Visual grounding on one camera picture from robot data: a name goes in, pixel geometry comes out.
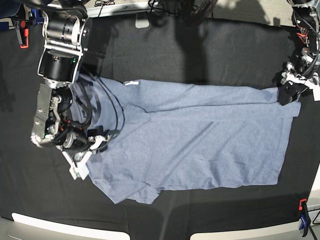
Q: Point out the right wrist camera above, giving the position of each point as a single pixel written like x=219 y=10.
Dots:
x=79 y=172

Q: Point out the aluminium rail behind table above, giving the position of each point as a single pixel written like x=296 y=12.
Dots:
x=118 y=9

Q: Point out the light blue t-shirt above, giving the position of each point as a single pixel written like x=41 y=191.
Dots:
x=175 y=136

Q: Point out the orange blue clamp bottom right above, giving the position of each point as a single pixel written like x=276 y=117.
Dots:
x=304 y=217

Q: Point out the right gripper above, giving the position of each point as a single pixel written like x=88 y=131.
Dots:
x=96 y=143

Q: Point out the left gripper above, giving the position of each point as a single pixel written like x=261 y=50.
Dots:
x=288 y=92

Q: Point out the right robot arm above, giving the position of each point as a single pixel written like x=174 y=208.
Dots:
x=64 y=112

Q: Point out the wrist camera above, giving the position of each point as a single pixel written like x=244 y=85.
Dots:
x=79 y=172
x=316 y=93

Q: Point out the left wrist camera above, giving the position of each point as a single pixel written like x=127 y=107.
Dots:
x=316 y=93

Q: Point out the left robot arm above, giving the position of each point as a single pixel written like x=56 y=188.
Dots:
x=303 y=75

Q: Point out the black table cloth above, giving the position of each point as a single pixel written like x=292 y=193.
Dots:
x=36 y=182

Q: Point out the orange clamp top left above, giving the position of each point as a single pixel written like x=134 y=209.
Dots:
x=22 y=32

